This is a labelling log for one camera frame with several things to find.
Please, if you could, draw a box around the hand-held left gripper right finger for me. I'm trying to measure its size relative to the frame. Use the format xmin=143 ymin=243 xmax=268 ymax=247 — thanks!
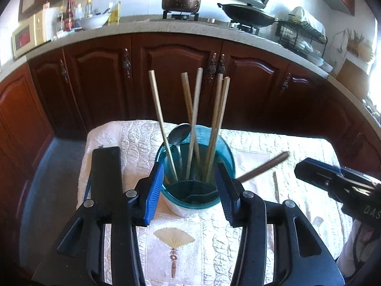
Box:
xmin=215 ymin=163 xmax=323 ymax=286

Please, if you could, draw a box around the person's right hand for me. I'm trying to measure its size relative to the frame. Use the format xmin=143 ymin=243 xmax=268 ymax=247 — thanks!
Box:
xmin=353 ymin=222 xmax=381 ymax=275

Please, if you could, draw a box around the white utensil holder teal rim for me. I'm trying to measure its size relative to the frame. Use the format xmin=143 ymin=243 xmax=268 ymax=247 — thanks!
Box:
xmin=155 ymin=125 xmax=236 ymax=218

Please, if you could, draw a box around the dark wooden cabinet door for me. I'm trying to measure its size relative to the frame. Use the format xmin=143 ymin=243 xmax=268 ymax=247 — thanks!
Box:
xmin=0 ymin=66 xmax=54 ymax=271
xmin=333 ymin=89 xmax=381 ymax=167
xmin=219 ymin=40 xmax=294 ymax=128
xmin=280 ymin=68 xmax=337 ymax=143
xmin=132 ymin=34 xmax=218 ymax=123
xmin=28 ymin=49 xmax=70 ymax=132
xmin=64 ymin=36 xmax=133 ymax=126

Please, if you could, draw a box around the wooden cutting board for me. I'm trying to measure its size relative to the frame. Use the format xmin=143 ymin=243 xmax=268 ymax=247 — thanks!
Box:
xmin=336 ymin=60 xmax=370 ymax=96

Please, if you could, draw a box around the yellow oil bottle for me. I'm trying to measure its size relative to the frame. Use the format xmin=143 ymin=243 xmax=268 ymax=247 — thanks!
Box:
xmin=109 ymin=0 xmax=121 ymax=25

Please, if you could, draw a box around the red picture white frame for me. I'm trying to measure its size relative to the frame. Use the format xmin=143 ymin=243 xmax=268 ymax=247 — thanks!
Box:
xmin=12 ymin=24 xmax=34 ymax=61

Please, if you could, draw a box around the black wok with lid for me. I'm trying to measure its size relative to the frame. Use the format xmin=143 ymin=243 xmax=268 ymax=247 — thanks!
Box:
xmin=217 ymin=2 xmax=279 ymax=28

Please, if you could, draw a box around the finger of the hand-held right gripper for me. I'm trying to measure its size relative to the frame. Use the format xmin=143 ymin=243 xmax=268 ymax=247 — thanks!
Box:
xmin=304 ymin=158 xmax=381 ymax=189
xmin=294 ymin=162 xmax=381 ymax=224

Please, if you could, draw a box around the white quilted tablecloth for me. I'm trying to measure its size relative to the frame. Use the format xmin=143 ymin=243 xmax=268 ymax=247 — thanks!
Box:
xmin=76 ymin=119 xmax=353 ymax=286

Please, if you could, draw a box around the metal spoon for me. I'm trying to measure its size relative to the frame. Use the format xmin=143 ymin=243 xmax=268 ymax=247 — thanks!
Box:
xmin=168 ymin=123 xmax=191 ymax=182

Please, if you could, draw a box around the black flat rectangular case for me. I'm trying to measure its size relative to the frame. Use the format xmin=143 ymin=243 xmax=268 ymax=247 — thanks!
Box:
xmin=91 ymin=147 xmax=131 ymax=215

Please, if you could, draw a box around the round bamboo strainer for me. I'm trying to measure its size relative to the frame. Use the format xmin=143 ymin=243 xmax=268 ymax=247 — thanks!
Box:
xmin=359 ymin=40 xmax=374 ymax=61

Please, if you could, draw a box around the gas stove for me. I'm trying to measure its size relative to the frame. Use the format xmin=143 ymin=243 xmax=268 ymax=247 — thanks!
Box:
xmin=149 ymin=9 xmax=259 ymax=35

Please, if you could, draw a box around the dark red sauce bottle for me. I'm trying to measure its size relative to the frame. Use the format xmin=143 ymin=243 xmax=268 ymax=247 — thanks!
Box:
xmin=64 ymin=0 xmax=75 ymax=32

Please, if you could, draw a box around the black wire dish rack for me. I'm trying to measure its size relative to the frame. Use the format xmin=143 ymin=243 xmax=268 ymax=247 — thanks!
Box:
xmin=275 ymin=6 xmax=328 ymax=60

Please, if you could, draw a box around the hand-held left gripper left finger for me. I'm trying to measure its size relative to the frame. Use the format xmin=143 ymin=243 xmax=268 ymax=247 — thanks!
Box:
xmin=56 ymin=161 xmax=165 ymax=286

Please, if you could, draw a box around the brown wooden handled utensil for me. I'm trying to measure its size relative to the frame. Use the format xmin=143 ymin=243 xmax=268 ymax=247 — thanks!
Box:
xmin=238 ymin=151 xmax=290 ymax=183

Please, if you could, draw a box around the white bowl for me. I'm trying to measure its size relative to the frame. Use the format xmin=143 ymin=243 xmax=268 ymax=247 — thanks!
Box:
xmin=76 ymin=13 xmax=109 ymax=30

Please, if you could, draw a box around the woven wall basket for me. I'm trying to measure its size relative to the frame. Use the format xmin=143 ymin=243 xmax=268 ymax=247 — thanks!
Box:
xmin=345 ymin=30 xmax=366 ymax=56

